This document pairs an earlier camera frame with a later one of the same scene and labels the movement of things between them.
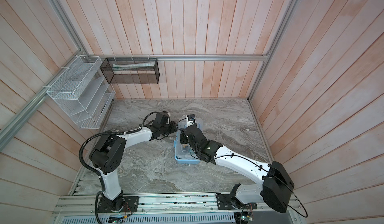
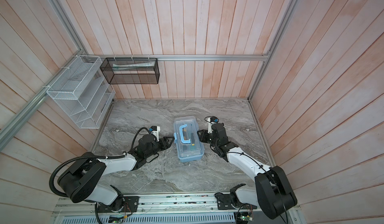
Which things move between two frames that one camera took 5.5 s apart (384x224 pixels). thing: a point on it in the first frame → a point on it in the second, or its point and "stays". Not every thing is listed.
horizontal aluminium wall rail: (213, 57) stays
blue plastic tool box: (182, 152) stays
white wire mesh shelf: (82, 89) stays
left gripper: (174, 128) → (167, 145)
